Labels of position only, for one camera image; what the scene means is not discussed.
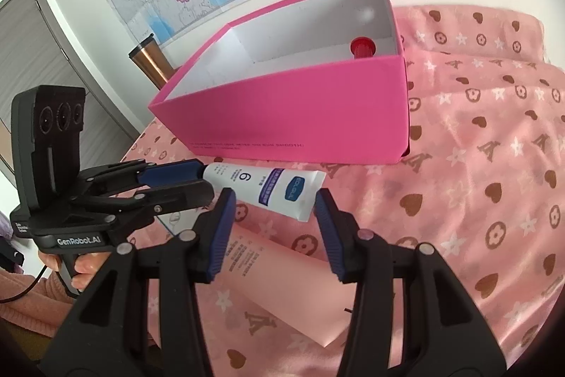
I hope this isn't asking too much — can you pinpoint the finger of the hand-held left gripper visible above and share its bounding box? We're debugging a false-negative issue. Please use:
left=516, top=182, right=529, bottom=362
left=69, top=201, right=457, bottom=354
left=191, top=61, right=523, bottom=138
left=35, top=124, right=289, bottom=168
left=77, top=159, right=206, bottom=201
left=86, top=180, right=215, bottom=228

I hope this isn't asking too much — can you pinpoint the copper thermos bottle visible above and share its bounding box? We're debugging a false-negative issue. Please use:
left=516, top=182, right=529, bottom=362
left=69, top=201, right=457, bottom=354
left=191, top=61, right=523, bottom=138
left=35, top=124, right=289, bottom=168
left=128, top=33, right=177, bottom=90

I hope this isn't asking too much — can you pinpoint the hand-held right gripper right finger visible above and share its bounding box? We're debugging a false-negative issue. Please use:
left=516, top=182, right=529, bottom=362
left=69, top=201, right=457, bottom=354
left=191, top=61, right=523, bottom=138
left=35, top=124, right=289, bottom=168
left=314, top=188, right=508, bottom=377

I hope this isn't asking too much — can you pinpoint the pink cardboard box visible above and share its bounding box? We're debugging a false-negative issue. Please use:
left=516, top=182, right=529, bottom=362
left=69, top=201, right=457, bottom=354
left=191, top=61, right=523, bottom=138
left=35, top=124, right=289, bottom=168
left=148, top=0, right=411, bottom=166

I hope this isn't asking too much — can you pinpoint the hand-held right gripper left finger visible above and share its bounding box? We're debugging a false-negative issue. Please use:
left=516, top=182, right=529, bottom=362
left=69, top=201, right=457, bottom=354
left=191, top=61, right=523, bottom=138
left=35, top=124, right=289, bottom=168
left=37, top=188, right=237, bottom=377

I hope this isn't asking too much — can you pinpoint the black cable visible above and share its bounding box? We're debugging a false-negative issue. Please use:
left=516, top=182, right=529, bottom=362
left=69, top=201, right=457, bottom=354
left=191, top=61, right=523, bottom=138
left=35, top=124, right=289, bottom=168
left=0, top=264, right=47, bottom=302

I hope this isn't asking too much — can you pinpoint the red plastic item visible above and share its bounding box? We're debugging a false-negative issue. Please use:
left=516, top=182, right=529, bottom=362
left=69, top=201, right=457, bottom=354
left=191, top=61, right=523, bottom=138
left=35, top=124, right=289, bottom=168
left=350, top=36, right=378, bottom=59

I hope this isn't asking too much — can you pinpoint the white cream tube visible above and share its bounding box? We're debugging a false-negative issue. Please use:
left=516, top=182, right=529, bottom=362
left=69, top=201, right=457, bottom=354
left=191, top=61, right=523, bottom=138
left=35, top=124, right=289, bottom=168
left=201, top=163, right=326, bottom=222

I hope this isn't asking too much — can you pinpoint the large pink tube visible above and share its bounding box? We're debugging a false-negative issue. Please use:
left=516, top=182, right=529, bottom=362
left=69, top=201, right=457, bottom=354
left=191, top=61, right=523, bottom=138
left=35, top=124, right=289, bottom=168
left=221, top=222, right=358, bottom=348

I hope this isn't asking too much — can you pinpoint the person's left hand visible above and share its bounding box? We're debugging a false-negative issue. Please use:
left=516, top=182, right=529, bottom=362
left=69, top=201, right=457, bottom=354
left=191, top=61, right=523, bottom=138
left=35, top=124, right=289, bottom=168
left=37, top=249, right=113, bottom=276

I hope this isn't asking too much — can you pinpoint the grey louvered door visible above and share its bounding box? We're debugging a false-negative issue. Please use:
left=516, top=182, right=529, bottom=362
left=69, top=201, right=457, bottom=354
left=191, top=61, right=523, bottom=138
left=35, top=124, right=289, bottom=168
left=0, top=0, right=142, bottom=183

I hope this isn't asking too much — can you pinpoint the pink printed blanket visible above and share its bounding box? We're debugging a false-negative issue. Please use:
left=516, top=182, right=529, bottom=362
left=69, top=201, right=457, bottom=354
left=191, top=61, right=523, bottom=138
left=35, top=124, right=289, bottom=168
left=53, top=4, right=565, bottom=377

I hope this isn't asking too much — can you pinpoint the person's left forearm pink sleeve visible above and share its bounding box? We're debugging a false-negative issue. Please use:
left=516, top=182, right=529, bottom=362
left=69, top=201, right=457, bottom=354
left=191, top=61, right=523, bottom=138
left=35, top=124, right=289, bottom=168
left=0, top=269, right=80, bottom=329

